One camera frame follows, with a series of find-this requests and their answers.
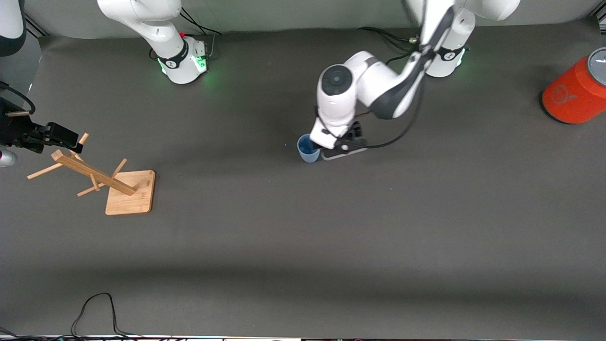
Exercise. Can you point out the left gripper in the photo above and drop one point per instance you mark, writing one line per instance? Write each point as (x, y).
(354, 131)

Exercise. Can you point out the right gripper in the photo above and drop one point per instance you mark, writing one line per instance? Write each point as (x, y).
(15, 128)

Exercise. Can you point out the light blue cup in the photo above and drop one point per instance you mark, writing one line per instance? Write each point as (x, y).
(307, 155)

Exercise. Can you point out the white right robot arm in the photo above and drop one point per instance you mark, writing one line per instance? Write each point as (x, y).
(156, 28)

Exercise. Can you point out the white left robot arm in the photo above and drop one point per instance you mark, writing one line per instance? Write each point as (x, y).
(374, 80)

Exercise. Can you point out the wooden cup rack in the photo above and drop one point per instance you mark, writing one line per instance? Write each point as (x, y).
(130, 194)

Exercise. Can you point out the orange cylindrical can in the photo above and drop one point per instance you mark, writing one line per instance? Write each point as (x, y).
(570, 97)

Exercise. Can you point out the aluminium frame rail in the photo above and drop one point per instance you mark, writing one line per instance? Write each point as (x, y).
(38, 27)
(601, 21)

